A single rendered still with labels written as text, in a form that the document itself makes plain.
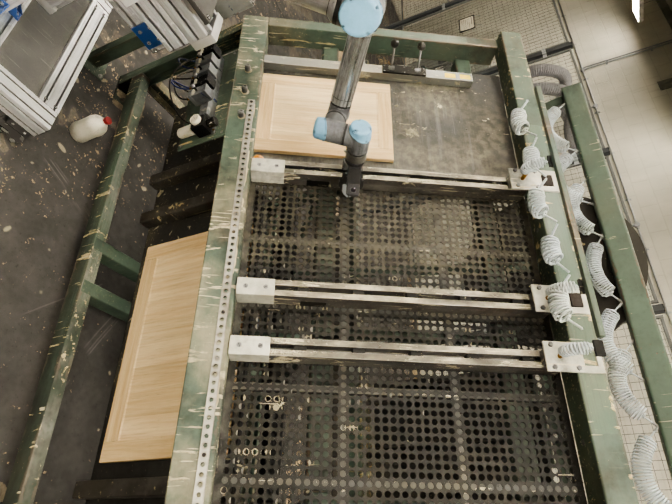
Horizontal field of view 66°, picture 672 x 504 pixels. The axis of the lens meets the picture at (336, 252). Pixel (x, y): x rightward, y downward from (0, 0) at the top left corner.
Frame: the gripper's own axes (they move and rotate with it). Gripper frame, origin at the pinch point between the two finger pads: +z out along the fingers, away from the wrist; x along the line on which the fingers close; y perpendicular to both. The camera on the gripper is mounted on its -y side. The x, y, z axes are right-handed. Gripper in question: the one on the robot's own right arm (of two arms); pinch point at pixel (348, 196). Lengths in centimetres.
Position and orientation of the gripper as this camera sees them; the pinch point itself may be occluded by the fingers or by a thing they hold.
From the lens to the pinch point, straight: 198.3
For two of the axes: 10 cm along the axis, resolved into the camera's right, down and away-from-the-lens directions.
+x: -9.9, -0.6, -0.8
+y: 0.1, -8.6, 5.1
